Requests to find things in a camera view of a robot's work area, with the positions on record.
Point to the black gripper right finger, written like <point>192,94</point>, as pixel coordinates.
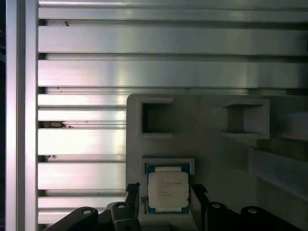
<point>216,216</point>

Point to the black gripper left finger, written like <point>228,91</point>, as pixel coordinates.
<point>120,216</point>

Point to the silver CPU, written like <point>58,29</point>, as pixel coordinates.
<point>166,187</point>

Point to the grey parts rack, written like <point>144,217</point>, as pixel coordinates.
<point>207,149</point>

